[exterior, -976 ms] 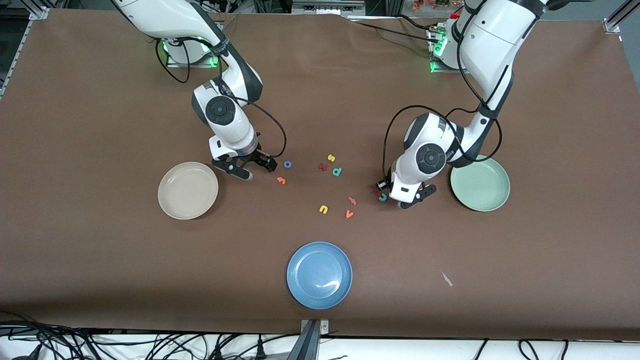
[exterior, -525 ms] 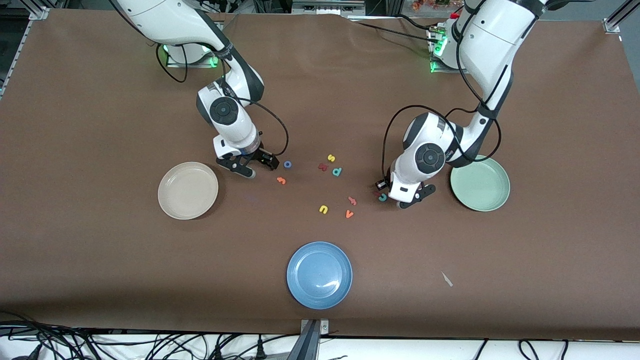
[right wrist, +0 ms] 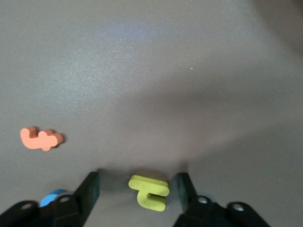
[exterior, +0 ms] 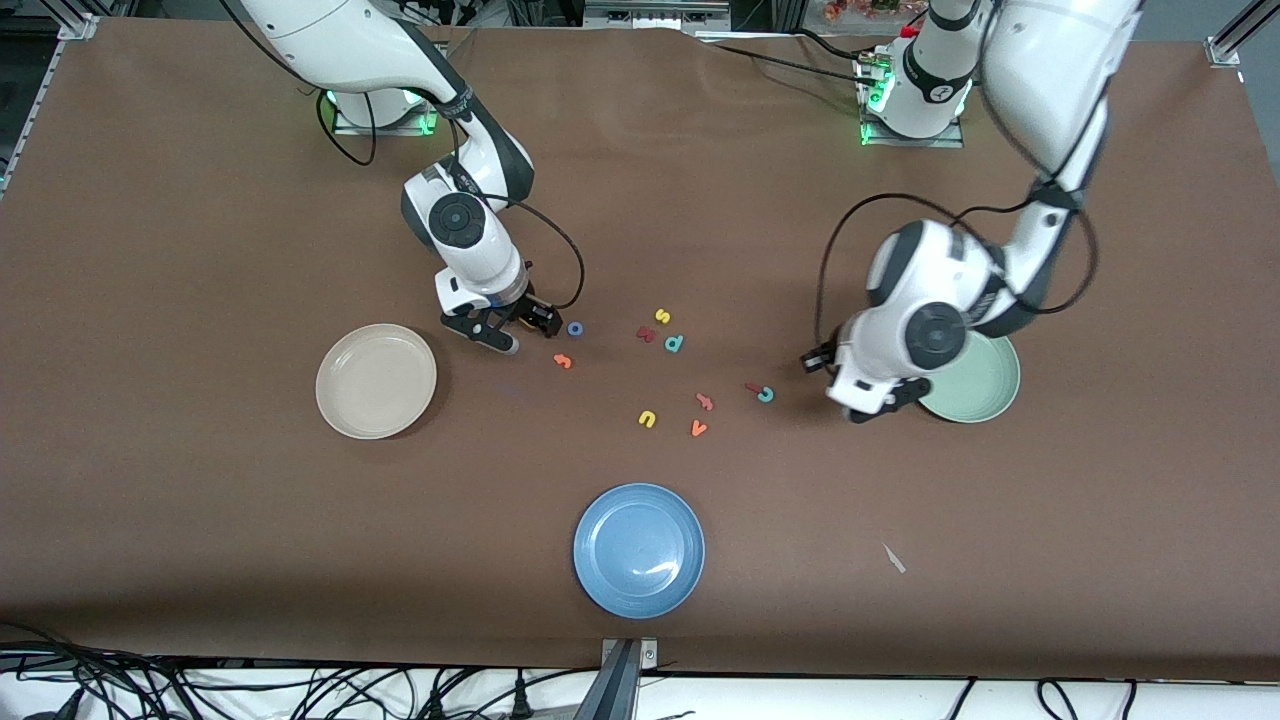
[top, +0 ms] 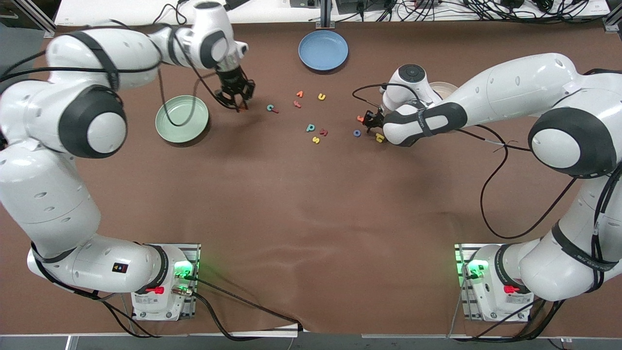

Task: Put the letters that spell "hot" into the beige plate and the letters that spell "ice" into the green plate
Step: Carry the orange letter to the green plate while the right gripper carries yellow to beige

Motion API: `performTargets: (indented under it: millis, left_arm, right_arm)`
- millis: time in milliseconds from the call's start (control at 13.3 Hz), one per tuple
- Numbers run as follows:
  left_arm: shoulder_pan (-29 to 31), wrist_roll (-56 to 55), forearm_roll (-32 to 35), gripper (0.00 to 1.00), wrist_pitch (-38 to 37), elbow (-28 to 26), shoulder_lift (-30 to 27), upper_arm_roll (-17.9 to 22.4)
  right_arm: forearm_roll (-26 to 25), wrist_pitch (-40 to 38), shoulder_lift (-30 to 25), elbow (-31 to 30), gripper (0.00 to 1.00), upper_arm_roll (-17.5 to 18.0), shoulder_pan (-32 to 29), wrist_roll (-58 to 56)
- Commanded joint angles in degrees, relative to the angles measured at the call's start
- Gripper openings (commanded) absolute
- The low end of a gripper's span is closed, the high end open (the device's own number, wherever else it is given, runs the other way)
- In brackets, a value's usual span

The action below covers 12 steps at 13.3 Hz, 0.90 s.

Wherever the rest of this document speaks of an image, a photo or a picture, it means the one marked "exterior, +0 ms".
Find brown table cover sheet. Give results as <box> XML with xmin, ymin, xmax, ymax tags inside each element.
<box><xmin>0</xmin><ymin>18</ymin><xmax>1280</xmax><ymax>683</ymax></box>

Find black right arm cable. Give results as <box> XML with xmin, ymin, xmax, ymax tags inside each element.
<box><xmin>218</xmin><ymin>0</ymin><xmax>587</xmax><ymax>311</ymax></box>

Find beige plate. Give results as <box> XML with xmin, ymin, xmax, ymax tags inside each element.
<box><xmin>315</xmin><ymin>323</ymin><xmax>438</xmax><ymax>441</ymax></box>

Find grey power strip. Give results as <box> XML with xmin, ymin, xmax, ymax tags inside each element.
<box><xmin>585</xmin><ymin>0</ymin><xmax>731</xmax><ymax>31</ymax></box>

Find green plate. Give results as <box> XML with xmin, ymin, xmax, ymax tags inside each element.
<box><xmin>918</xmin><ymin>330</ymin><xmax>1022</xmax><ymax>424</ymax></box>

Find black base power cable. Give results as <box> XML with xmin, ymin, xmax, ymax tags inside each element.
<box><xmin>695</xmin><ymin>38</ymin><xmax>883</xmax><ymax>89</ymax></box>

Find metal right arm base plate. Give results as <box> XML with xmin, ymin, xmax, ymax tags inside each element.
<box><xmin>332</xmin><ymin>88</ymin><xmax>447</xmax><ymax>137</ymax></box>

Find orange flowers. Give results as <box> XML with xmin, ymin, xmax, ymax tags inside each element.
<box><xmin>825</xmin><ymin>0</ymin><xmax>931</xmax><ymax>23</ymax></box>

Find aluminium frame profile with bracket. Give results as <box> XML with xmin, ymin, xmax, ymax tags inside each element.
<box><xmin>1205</xmin><ymin>0</ymin><xmax>1280</xmax><ymax>69</ymax></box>

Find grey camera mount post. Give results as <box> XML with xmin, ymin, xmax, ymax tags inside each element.
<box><xmin>575</xmin><ymin>638</ymin><xmax>661</xmax><ymax>720</ymax></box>

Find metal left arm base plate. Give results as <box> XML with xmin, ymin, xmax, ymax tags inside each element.
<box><xmin>858</xmin><ymin>55</ymin><xmax>967</xmax><ymax>149</ymax></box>

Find aluminium table edge rail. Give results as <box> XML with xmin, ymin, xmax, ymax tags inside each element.
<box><xmin>0</xmin><ymin>12</ymin><xmax>101</xmax><ymax>196</ymax></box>

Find black floor cable tangle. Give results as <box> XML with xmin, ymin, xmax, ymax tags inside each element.
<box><xmin>0</xmin><ymin>620</ymin><xmax>601</xmax><ymax>720</ymax></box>

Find blue plate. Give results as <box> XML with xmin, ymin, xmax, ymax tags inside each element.
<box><xmin>573</xmin><ymin>483</ymin><xmax>706</xmax><ymax>620</ymax></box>

